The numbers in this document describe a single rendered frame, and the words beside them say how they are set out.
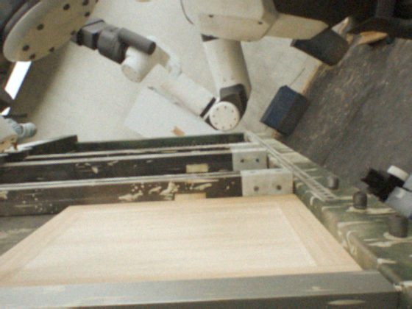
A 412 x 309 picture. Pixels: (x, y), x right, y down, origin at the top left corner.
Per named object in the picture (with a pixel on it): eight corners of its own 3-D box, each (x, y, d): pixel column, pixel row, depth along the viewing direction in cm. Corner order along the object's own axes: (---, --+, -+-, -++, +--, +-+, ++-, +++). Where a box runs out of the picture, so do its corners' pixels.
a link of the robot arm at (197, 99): (173, 88, 99) (226, 129, 101) (162, 98, 90) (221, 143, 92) (194, 58, 94) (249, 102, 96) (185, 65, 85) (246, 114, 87)
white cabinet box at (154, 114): (277, 165, 463) (143, 85, 450) (254, 201, 474) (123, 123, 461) (271, 157, 523) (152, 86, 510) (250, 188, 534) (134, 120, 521)
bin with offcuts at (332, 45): (357, 34, 449) (315, 7, 445) (335, 70, 459) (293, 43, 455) (343, 40, 500) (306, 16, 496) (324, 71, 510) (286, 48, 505)
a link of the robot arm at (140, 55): (132, 48, 99) (165, 64, 97) (109, 72, 95) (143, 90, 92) (125, 15, 89) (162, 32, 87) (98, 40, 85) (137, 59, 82)
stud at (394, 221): (411, 238, 48) (412, 218, 48) (393, 240, 48) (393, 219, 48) (402, 232, 51) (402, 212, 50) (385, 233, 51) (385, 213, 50)
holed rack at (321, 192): (340, 201, 67) (340, 199, 67) (324, 202, 67) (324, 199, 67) (249, 131, 230) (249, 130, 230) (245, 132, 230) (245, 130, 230)
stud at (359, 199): (369, 210, 61) (369, 193, 61) (355, 211, 61) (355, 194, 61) (363, 206, 63) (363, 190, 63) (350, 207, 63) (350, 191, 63)
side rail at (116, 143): (244, 149, 224) (243, 132, 222) (76, 160, 227) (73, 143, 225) (243, 148, 232) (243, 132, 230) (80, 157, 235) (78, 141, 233)
